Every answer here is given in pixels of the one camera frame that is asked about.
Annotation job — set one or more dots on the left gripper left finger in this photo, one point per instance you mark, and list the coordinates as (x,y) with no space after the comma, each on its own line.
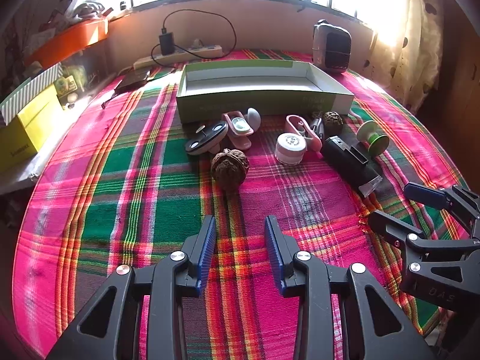
(109,324)

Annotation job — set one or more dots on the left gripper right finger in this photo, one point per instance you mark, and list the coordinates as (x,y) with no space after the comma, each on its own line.
(372,324)

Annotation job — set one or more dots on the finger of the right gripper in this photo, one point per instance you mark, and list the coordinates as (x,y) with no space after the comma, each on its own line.
(461,203)
(396,232)

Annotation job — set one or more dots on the black bike light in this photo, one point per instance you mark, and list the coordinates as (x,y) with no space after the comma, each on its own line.
(351,164)

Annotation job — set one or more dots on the green white spool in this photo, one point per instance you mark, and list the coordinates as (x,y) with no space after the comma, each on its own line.
(370,134)

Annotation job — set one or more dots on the small brown walnut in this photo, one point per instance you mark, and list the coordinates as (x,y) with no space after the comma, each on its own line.
(333,123)

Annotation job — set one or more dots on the pink clip with green pads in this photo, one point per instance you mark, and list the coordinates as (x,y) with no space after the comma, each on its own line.
(299,126)

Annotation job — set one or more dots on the large brown walnut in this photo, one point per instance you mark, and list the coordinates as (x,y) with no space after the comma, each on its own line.
(229,169)

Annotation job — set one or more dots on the grey white knob gadget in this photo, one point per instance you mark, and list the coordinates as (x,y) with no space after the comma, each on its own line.
(253,118)

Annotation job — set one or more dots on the pink case with green pad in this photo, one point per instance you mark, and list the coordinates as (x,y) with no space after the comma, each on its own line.
(238,130)

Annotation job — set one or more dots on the plaid pink green bedsheet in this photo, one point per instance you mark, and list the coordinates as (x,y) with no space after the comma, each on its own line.
(120,189)

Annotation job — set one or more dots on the polka dot curtain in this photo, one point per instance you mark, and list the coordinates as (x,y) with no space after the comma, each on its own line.
(406,51)

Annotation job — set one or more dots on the grey portable heater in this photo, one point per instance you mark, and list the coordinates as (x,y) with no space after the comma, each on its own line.
(331,47)

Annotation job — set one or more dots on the yellow box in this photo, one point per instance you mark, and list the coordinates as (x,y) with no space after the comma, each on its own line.
(29,130)

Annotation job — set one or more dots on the green white cardboard box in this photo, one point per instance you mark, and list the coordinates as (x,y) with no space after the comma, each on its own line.
(272,87)

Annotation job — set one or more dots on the small green figurine card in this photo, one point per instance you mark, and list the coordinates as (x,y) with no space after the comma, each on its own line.
(65,85)

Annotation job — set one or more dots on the black phone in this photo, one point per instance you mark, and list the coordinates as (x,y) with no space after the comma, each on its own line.
(133,80)

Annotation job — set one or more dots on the striped box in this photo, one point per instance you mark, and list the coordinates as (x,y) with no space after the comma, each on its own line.
(27,91)

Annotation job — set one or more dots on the beige power strip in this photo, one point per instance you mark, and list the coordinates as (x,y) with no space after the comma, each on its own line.
(180,56)

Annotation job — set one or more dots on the black charger adapter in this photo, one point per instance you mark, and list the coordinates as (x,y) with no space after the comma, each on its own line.
(167,43)

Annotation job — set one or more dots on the orange planter tray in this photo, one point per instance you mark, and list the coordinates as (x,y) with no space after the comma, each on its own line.
(72,40)

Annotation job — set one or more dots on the potted succulent plant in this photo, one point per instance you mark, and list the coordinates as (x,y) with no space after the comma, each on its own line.
(82,10)

